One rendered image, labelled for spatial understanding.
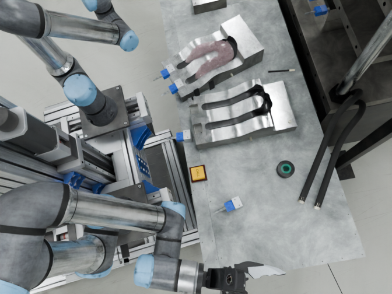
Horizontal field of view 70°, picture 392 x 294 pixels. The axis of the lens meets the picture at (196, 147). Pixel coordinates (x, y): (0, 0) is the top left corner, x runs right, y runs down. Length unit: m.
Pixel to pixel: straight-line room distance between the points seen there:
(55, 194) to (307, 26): 1.59
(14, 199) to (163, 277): 0.36
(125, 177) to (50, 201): 0.72
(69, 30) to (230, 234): 1.04
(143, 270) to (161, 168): 1.41
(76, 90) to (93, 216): 0.63
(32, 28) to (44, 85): 2.17
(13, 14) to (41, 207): 0.53
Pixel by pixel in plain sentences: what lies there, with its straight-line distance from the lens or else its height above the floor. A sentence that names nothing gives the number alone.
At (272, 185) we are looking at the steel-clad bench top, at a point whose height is 0.80.
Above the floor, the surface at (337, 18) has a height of 0.88.
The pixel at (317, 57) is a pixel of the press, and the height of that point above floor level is 0.78.
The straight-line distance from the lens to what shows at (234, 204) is 1.33.
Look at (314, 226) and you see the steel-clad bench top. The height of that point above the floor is 0.80.
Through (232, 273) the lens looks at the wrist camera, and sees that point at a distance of 0.67.
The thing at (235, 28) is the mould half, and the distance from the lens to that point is 1.66.
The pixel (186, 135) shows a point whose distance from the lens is 1.42.
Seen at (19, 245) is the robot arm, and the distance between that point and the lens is 0.65.
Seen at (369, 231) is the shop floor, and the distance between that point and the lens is 2.37.
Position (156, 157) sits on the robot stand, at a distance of 2.11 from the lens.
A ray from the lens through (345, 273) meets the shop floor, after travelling 2.31.
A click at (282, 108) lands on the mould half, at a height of 0.86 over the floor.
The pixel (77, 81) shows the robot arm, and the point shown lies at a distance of 1.22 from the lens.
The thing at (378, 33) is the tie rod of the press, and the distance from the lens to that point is 1.26.
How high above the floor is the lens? 2.17
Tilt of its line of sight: 71 degrees down
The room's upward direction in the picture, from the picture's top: 22 degrees counter-clockwise
